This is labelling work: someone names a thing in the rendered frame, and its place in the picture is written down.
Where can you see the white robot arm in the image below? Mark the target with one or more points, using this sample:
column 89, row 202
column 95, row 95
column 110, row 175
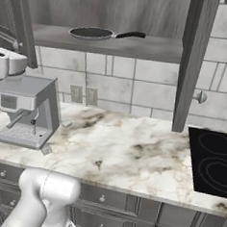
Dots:
column 44, row 197

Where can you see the black frying pan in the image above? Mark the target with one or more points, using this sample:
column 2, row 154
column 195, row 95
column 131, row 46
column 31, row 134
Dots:
column 91, row 33

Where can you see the grey wooden cabinet door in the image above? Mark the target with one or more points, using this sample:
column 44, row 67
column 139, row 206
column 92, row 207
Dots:
column 24, row 21
column 192, row 60

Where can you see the grey base cabinet front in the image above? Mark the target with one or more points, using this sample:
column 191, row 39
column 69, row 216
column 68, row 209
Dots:
column 190, row 224

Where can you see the grey espresso machine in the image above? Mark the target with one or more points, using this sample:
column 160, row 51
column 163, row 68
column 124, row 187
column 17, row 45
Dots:
column 25, row 111

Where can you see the round silver door knob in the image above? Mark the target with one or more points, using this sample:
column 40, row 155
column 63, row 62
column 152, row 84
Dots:
column 20, row 44
column 201, row 97

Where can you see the black glass hob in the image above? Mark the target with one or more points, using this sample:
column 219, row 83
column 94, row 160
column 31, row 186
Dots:
column 213, row 162

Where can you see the grey wall outlet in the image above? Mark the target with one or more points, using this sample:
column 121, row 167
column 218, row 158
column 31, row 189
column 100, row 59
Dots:
column 91, row 96
column 76, row 94

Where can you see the grey open wall cabinet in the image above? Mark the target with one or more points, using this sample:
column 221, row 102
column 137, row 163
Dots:
column 124, row 44

